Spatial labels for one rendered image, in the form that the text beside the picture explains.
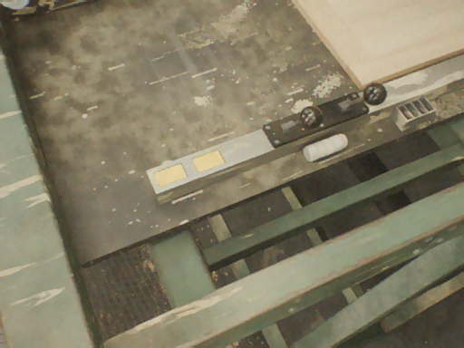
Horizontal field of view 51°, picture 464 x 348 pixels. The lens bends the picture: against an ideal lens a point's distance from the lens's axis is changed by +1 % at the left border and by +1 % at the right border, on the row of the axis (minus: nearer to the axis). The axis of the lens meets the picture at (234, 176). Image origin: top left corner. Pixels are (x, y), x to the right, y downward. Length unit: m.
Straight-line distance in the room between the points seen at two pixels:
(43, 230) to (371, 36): 0.76
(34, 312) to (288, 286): 0.35
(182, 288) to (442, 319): 1.71
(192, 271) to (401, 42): 0.65
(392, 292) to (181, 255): 0.86
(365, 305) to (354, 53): 0.84
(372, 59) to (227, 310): 0.61
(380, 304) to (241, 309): 0.91
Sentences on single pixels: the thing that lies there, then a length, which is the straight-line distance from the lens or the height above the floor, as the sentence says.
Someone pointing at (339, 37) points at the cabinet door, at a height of 1.26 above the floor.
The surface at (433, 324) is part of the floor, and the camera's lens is 2.40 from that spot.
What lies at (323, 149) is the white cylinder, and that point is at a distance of 0.88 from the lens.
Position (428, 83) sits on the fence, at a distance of 1.02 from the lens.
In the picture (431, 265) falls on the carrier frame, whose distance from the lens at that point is 1.48.
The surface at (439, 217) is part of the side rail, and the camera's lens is 0.84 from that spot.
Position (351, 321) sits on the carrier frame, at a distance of 1.64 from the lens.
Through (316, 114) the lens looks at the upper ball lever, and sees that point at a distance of 0.76.
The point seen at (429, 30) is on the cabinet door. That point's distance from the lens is 1.17.
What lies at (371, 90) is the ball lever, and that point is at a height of 1.44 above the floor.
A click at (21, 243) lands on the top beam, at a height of 1.87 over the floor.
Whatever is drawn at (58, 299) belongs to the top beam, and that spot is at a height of 1.85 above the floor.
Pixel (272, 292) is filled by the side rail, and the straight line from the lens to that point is 0.72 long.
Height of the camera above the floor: 2.14
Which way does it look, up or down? 44 degrees down
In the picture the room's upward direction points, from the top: 88 degrees counter-clockwise
